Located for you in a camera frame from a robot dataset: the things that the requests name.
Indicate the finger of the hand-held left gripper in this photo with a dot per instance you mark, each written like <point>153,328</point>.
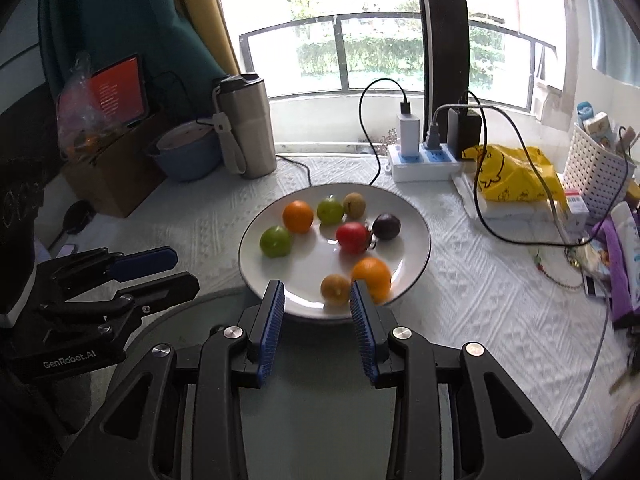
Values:
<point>165,287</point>
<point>145,262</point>

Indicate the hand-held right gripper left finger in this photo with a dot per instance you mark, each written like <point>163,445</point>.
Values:
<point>272,330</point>

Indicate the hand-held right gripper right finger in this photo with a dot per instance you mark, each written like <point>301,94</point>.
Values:
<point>362,330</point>

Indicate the brown kiwi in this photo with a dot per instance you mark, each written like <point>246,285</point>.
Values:
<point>354,205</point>
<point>335,290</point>

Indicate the orange tangerine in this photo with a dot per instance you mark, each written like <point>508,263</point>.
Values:
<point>298,216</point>
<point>374,276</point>

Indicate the white ceramic plate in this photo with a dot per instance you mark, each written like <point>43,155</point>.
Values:
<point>305,270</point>

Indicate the green apple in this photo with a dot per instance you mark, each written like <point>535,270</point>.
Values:
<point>275,241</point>
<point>329,210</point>

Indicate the red apple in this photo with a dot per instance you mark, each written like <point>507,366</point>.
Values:
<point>352,237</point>

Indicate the dark purple plum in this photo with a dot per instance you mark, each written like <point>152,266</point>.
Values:
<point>386,226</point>

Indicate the black round object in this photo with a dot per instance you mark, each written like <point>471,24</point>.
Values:
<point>77,215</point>

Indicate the brown cardboard box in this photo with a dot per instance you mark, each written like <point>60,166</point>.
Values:
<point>120,180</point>

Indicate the grey round placemat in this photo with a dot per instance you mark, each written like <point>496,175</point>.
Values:
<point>310,410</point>

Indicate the blue bowl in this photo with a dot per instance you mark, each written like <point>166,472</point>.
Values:
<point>187,160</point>

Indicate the white textured tablecloth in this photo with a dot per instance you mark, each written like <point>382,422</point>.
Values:
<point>475,285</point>

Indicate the clear plastic bag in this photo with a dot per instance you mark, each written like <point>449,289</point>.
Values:
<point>75,120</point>

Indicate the white power strip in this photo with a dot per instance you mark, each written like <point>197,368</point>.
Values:
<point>400,168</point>

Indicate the steel travel tumbler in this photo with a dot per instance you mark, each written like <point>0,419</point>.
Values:
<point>250,130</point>

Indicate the white charger plug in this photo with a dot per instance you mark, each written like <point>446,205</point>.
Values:
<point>407,132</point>

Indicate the yellow printed plastic bag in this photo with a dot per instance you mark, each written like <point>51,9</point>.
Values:
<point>505,180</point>

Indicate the black power adapter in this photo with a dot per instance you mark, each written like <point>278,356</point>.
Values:
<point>462,127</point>

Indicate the teal curtain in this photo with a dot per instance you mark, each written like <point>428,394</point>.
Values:
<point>135,20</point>

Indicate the small red white box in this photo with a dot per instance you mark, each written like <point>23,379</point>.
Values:
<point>575,206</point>

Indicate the yellow curtain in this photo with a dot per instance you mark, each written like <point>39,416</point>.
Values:
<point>205,5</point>

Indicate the purple cloth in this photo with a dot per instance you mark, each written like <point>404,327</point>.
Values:
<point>622,280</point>

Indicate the bunch of keys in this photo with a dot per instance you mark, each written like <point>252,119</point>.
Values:
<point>622,382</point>

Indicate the balcony railing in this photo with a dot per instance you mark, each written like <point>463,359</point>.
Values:
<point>341,55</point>

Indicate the white plastic basket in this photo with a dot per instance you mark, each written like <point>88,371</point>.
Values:
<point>595,175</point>

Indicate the light blue hanging towel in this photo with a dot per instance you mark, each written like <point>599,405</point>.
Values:
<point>615,35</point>

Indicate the black window frame post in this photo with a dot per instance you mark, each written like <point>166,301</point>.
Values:
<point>442,25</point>

